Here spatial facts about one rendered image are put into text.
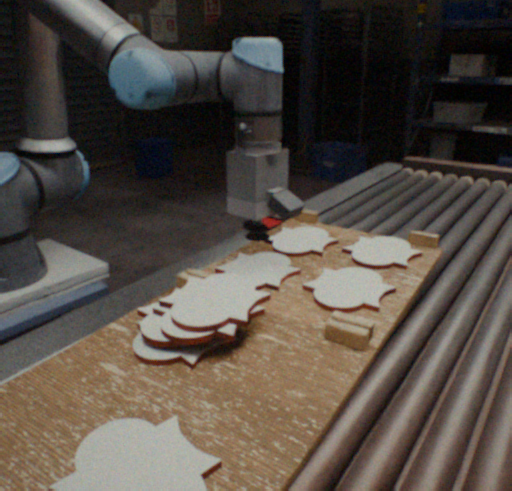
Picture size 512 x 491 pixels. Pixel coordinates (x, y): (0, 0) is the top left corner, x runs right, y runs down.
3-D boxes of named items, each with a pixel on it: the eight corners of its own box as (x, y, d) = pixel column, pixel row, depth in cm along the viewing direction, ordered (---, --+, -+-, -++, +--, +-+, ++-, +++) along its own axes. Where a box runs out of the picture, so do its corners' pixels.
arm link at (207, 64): (142, 49, 70) (207, 49, 65) (183, 51, 79) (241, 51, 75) (146, 104, 72) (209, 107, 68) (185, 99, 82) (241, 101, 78)
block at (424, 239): (406, 243, 97) (407, 231, 96) (408, 240, 98) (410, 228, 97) (436, 249, 94) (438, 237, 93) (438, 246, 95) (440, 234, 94)
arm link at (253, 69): (241, 39, 74) (291, 38, 71) (242, 110, 78) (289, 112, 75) (218, 37, 68) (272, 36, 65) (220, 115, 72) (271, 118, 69)
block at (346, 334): (322, 339, 64) (323, 322, 63) (328, 333, 66) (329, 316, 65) (364, 353, 61) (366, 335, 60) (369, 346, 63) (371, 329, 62)
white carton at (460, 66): (447, 76, 485) (450, 54, 477) (462, 75, 501) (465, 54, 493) (481, 78, 459) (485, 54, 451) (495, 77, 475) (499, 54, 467)
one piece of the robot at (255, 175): (281, 136, 66) (279, 243, 72) (316, 129, 72) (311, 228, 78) (220, 128, 73) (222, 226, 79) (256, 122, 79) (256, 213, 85)
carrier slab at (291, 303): (179, 291, 80) (178, 283, 80) (291, 223, 113) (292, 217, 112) (376, 357, 63) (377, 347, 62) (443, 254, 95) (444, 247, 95)
